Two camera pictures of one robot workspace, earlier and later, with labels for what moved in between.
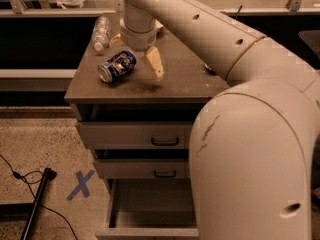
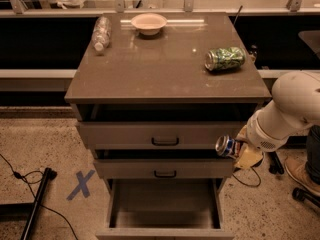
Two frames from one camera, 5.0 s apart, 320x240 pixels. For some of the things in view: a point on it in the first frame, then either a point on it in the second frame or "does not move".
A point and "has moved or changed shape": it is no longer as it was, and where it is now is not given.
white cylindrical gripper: x=137 y=39 -> x=257 y=136
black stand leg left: x=47 y=177 does not move
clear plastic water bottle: x=101 y=33 does not move
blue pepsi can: x=117 y=66 has moved or changed shape
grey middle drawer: x=167 y=168 does not move
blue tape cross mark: x=82 y=184 does not move
